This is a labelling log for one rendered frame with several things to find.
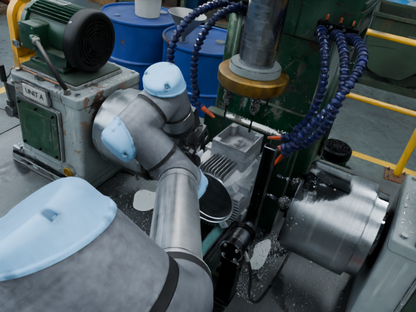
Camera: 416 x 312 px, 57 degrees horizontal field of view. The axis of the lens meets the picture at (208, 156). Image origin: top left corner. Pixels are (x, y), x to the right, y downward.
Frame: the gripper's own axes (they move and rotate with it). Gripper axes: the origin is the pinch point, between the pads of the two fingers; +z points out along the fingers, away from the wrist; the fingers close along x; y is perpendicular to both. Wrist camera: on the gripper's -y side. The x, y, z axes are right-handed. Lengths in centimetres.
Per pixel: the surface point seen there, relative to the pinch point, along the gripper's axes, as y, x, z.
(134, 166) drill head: -3.3, 18.0, 6.8
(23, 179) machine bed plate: -20, 59, 21
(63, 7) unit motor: 23, 53, -18
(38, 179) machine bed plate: -17, 56, 23
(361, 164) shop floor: 145, -40, 208
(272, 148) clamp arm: 7.3, -20.2, -14.7
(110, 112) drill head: 5.6, 29.6, -1.8
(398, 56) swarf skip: 329, -32, 263
